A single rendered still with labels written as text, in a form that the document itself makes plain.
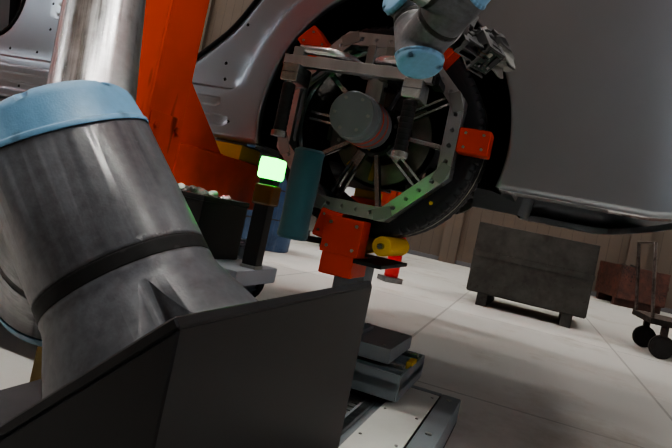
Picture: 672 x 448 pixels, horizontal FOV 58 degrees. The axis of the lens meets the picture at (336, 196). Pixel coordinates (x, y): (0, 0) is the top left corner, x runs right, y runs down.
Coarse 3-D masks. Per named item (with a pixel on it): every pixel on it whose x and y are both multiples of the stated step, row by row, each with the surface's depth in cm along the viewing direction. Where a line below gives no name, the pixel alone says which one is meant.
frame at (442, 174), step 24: (336, 48) 181; (360, 48) 183; (384, 48) 177; (312, 72) 183; (456, 96) 168; (288, 120) 189; (456, 120) 168; (288, 144) 183; (408, 192) 170; (432, 192) 173; (360, 216) 174; (384, 216) 172
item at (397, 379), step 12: (360, 360) 178; (372, 360) 179; (396, 360) 195; (408, 360) 184; (420, 360) 195; (360, 372) 172; (372, 372) 171; (384, 372) 170; (396, 372) 174; (408, 372) 178; (420, 372) 200; (360, 384) 172; (372, 384) 171; (384, 384) 170; (396, 384) 169; (408, 384) 182; (384, 396) 170; (396, 396) 168
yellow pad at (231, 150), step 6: (222, 144) 202; (228, 144) 201; (234, 144) 201; (222, 150) 202; (228, 150) 201; (234, 150) 200; (240, 150) 200; (246, 150) 203; (252, 150) 207; (228, 156) 201; (234, 156) 200; (240, 156) 200; (246, 156) 204; (252, 156) 208; (258, 156) 212; (252, 162) 209
